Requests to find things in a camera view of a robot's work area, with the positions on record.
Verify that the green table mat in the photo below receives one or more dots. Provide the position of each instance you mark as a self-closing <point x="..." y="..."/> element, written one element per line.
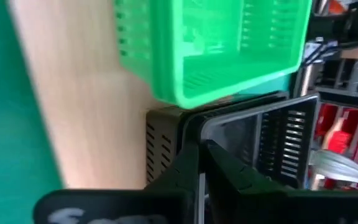
<point x="5" y="109"/>

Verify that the green plastic slotted basket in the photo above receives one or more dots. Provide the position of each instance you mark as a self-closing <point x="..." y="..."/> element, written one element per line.
<point x="132" y="37"/>
<point x="228" y="62"/>

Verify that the grey storage shelving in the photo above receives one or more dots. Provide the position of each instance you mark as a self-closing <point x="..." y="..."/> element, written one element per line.
<point x="346" y="71"/>

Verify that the grey ribbed bundle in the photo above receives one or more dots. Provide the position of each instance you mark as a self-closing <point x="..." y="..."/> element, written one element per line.
<point x="340" y="168"/>

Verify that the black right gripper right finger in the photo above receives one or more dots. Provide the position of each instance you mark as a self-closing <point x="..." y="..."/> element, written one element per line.
<point x="225" y="183"/>

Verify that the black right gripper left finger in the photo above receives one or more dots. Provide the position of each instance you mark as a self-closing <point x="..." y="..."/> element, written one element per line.
<point x="185" y="174"/>

